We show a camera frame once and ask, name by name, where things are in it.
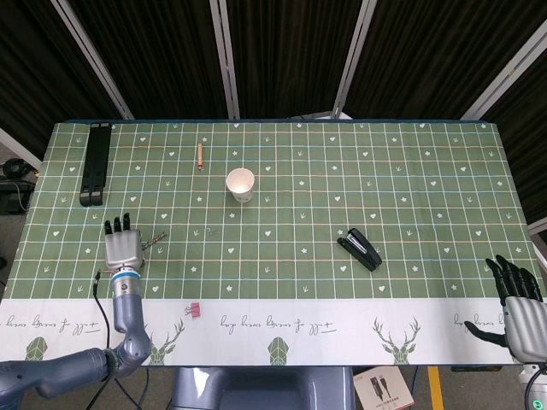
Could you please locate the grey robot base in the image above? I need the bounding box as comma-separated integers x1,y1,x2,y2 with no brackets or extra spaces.
170,366,356,410

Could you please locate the green grid pattern tablecloth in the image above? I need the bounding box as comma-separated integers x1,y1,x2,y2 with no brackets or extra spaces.
0,120,547,367

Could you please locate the black stapler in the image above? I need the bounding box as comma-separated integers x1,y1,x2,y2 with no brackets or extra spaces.
337,227,383,272

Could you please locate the black folding stand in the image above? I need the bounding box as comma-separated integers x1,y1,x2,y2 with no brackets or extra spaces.
79,121,114,208

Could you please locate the white floral paper cup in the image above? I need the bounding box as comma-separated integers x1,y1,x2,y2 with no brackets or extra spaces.
225,167,256,204

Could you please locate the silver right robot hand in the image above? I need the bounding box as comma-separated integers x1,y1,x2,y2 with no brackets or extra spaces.
463,255,547,364

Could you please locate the white cable product box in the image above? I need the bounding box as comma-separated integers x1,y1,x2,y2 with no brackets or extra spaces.
353,367,415,410

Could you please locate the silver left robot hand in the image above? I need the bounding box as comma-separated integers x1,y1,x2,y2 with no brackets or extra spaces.
103,212,146,273

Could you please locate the black electronic device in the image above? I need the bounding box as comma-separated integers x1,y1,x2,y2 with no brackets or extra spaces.
0,157,42,214

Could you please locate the white partition frame post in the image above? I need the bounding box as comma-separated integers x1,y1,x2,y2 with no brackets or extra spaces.
0,126,42,166
460,19,547,123
50,0,136,120
331,0,377,120
208,0,241,120

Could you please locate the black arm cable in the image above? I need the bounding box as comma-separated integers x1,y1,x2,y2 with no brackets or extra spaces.
92,269,113,349

